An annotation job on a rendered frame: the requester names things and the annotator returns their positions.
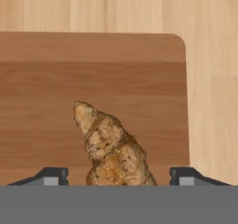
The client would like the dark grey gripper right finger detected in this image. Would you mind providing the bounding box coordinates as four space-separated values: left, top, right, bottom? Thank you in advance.
168 166 231 187

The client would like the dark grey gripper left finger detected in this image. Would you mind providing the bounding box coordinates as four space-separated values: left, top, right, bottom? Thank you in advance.
7 166 70 187

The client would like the brown wooden cutting board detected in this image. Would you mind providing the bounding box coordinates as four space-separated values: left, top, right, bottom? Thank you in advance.
0 32 191 187

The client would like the golden brown croissant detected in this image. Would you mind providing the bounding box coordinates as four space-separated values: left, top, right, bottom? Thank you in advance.
73 99 158 187

